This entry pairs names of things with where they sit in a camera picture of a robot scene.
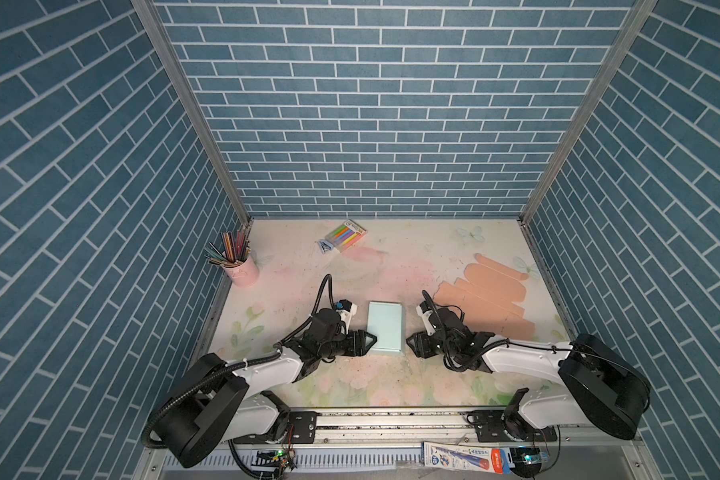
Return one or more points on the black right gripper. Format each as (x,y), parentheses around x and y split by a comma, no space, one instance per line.
(419,346)

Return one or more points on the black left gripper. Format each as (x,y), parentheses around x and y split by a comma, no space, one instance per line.
(360,343)

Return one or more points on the light blue paper box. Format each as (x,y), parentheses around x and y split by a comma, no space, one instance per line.
(386,322)

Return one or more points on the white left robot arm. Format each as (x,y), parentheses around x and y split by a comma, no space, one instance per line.
(217,400)

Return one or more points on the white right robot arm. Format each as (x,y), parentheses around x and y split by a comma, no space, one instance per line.
(591,384)

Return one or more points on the pink flat cardboard box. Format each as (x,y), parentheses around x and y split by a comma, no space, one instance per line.
(490,294)

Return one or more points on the toothpaste style flat box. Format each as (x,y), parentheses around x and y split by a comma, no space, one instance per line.
(465,458)

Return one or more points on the small blue stapler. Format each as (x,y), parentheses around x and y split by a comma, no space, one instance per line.
(325,246)

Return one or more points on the coloured marker pack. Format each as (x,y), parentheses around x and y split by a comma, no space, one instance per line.
(345,235)

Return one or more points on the pink pencil cup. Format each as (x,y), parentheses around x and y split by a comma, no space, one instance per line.
(244,274)

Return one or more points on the coloured pencils bundle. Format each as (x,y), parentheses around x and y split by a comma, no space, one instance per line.
(234,250)

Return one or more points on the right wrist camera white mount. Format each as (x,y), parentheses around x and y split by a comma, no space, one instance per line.
(425,312)

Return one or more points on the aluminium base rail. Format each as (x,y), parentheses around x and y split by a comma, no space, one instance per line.
(356,440)

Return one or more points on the left electronics board with wires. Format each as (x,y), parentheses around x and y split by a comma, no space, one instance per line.
(272,464)

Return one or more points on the aluminium corner post left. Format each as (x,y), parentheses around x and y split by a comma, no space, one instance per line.
(157,34)

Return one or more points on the aluminium corner post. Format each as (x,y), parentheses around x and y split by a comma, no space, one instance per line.
(633,24)
(157,34)

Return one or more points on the aluminium corner post right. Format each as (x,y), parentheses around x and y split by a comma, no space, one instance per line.
(633,24)

